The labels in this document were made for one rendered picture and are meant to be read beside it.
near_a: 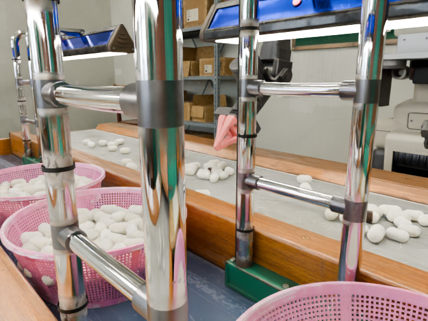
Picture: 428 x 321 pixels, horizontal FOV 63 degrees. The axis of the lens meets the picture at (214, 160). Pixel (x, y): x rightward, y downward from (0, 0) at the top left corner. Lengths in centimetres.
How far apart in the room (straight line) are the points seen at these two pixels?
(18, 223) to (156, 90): 48
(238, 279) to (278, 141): 280
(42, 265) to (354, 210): 37
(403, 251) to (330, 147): 247
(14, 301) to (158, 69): 30
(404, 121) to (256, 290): 89
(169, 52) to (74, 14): 525
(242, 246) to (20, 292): 27
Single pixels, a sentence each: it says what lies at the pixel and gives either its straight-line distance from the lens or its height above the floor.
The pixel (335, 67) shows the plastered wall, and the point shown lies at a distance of 295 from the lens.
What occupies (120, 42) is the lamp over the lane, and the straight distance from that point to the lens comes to 101.
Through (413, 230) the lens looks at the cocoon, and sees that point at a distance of 60.
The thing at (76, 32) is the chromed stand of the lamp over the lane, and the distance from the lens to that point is 121.
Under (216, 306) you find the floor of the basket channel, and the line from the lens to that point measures 50.
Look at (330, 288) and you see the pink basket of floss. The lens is 39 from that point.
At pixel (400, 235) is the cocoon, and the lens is 57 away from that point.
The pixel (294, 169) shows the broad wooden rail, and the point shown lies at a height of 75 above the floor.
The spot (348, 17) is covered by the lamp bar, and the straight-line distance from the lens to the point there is 52.
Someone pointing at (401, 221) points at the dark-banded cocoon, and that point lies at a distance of 62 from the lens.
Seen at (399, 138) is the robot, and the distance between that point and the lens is 124.
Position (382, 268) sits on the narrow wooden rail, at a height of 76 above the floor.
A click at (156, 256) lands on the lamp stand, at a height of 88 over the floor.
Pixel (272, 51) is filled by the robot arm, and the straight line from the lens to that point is 88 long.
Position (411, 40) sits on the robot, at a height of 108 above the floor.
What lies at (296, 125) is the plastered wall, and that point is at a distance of 314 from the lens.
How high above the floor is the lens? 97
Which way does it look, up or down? 13 degrees down
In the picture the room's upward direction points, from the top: straight up
